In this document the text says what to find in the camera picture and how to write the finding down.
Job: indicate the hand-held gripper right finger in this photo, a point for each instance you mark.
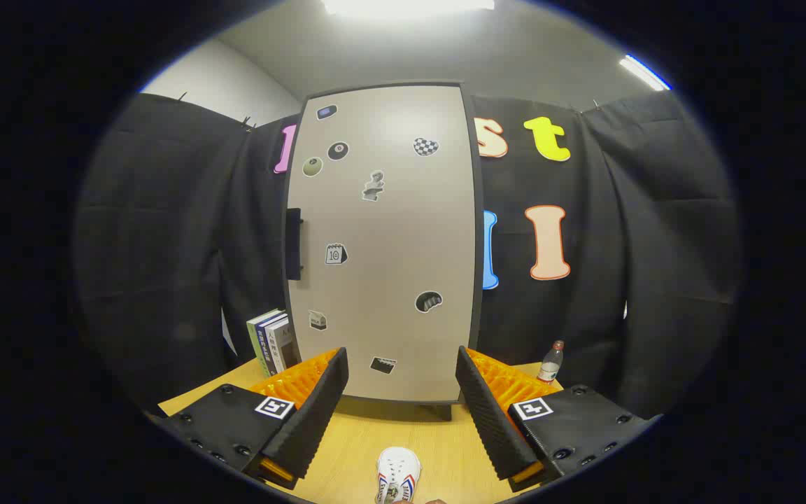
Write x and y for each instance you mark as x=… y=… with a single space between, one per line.
x=487 y=413

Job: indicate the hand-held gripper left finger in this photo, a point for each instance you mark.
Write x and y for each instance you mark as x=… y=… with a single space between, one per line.
x=319 y=406

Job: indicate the white canvas shoe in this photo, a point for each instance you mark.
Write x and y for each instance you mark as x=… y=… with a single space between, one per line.
x=398 y=465

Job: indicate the grey shoe cabinet door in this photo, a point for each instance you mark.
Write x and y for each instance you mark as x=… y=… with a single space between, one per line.
x=389 y=280

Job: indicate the dark grey shoe cabinet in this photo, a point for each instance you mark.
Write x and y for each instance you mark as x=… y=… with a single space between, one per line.
x=479 y=210

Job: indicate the white grey cover book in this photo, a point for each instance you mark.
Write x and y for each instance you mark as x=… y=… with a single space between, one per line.
x=287 y=343

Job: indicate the clear plastic water bottle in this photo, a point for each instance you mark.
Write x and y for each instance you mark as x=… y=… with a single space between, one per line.
x=550 y=365

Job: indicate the green spine book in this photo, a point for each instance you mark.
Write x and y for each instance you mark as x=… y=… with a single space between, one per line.
x=256 y=343

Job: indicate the black backdrop cloth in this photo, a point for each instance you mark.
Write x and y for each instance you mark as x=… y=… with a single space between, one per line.
x=165 y=245

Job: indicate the ceiling light tube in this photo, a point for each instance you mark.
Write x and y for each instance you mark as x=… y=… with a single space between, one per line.
x=644 y=73

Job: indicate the ceiling light panel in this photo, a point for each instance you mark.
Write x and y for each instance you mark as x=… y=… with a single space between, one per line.
x=403 y=5

